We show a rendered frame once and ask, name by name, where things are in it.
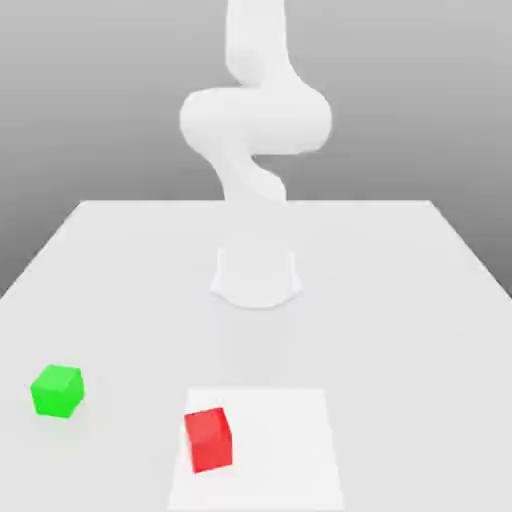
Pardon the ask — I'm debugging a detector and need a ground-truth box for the small green cube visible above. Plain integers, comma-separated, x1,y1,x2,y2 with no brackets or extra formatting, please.
29,363,86,420

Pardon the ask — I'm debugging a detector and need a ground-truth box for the small red cube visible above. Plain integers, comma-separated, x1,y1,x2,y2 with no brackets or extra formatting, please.
183,406,234,475

